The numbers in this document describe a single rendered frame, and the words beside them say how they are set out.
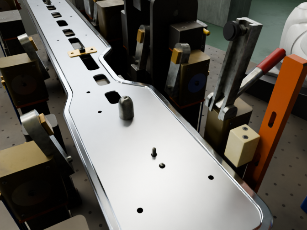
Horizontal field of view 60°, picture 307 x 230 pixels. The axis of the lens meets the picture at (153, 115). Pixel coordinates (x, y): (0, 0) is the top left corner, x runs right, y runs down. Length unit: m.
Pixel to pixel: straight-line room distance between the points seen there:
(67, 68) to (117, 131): 0.30
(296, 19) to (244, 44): 0.68
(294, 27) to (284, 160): 0.47
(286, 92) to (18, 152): 0.41
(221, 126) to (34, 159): 0.33
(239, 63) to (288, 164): 0.57
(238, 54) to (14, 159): 0.39
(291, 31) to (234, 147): 0.72
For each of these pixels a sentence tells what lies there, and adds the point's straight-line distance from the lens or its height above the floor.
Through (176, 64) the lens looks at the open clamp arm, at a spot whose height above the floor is 1.07.
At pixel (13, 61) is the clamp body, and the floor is 1.04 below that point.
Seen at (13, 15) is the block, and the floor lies 1.03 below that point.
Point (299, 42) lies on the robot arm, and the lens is 1.05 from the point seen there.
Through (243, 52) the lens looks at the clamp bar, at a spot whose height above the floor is 1.17.
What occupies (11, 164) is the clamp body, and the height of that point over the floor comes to 1.04.
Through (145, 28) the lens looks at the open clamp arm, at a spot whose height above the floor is 1.10.
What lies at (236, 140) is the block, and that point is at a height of 1.06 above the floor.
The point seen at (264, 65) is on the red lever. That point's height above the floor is 1.13.
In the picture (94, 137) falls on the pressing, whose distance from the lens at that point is 0.53.
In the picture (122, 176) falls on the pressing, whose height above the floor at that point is 1.00.
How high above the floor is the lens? 1.36
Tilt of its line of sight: 39 degrees down
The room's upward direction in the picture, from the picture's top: straight up
